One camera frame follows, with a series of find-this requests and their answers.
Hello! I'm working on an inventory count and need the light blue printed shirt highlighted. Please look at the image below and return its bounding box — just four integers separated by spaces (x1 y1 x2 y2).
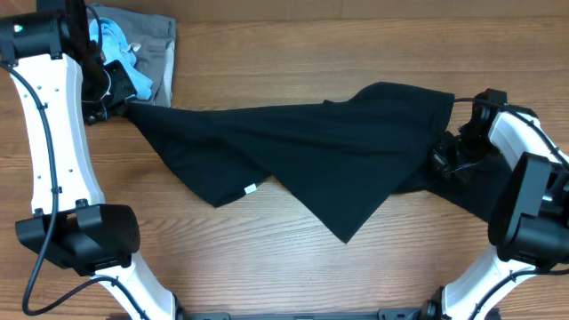
89 18 153 100

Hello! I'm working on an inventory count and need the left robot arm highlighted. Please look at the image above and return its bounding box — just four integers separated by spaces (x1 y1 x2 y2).
1 3 185 319

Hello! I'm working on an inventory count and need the black t-shirt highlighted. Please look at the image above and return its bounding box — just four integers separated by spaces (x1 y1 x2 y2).
126 83 511 242

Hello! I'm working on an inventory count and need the grey folded garment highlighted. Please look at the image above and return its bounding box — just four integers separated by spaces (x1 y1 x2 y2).
92 4 177 108

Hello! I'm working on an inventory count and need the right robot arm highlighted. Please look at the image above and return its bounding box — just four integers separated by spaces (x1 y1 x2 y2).
419 100 568 319

